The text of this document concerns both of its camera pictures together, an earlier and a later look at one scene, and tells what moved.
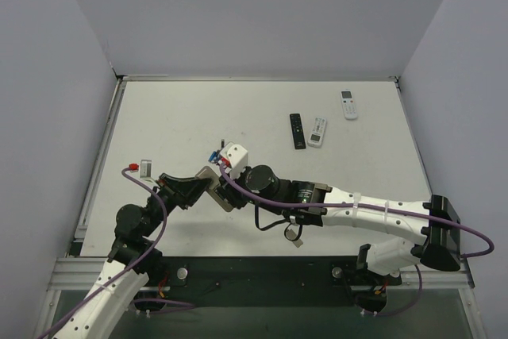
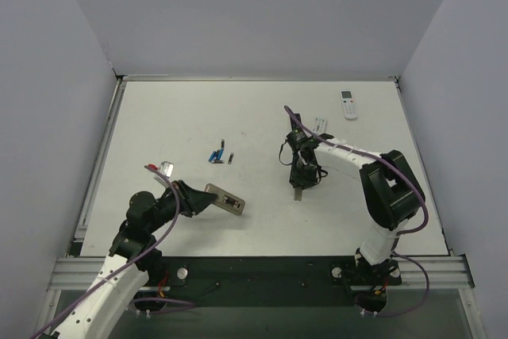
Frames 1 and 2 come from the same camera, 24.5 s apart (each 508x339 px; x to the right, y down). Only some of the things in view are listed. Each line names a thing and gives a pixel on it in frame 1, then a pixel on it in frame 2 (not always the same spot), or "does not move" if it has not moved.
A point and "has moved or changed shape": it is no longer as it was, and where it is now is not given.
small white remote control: x=317 y=132 does not move
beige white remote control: x=206 y=172 has moved or changed shape
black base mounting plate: x=269 y=280 does not move
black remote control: x=299 y=141 does not move
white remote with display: x=348 y=104 does not move
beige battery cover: x=291 y=235 has moved or changed shape
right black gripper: x=228 y=190 to x=301 y=175
